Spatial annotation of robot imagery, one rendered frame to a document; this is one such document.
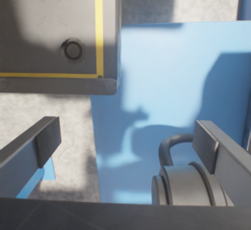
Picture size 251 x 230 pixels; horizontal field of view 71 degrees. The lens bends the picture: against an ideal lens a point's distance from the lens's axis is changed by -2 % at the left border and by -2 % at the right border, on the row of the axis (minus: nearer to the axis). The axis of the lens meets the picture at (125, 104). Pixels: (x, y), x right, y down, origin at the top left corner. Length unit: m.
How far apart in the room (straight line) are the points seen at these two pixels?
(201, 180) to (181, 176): 0.02
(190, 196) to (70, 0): 0.32
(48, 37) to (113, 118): 0.34
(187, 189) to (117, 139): 0.42
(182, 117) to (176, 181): 0.40
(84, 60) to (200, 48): 0.36
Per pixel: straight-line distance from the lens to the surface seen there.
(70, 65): 0.33
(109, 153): 0.64
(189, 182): 0.23
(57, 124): 0.16
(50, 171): 0.90
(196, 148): 0.17
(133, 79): 0.55
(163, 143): 0.36
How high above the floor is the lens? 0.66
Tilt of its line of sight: 74 degrees down
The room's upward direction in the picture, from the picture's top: 174 degrees counter-clockwise
